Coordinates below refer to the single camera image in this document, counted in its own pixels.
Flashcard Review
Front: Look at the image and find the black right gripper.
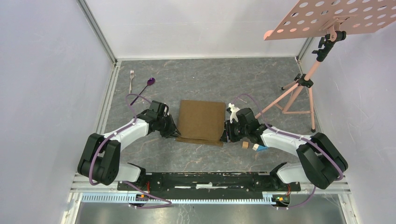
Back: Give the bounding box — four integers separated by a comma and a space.
219, 119, 249, 143

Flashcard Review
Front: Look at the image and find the brown cloth napkin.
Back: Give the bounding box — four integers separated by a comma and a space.
176, 100, 226, 147

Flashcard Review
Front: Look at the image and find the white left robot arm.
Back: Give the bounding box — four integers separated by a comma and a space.
77, 101, 180, 190

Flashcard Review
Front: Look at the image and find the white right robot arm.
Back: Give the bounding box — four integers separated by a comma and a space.
220, 104, 348, 190

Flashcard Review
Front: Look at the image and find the small tan wooden cube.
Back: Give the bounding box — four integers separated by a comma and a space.
242, 141, 249, 149

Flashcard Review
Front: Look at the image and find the cream wooden block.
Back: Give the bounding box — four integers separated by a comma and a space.
253, 144, 260, 151

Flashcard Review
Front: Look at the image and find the blue wooden triangle block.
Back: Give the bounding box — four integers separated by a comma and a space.
256, 145, 268, 152

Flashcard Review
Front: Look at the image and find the purple metallic spoon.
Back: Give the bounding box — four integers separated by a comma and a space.
130, 77, 156, 105

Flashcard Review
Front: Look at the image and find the silver fork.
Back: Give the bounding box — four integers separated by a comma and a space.
128, 70, 134, 94

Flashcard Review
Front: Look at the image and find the pink music stand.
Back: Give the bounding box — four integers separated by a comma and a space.
256, 0, 396, 132

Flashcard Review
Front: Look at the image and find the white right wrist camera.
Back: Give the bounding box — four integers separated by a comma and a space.
226, 103, 240, 123

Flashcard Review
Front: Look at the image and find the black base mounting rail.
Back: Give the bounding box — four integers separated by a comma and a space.
133, 171, 301, 200

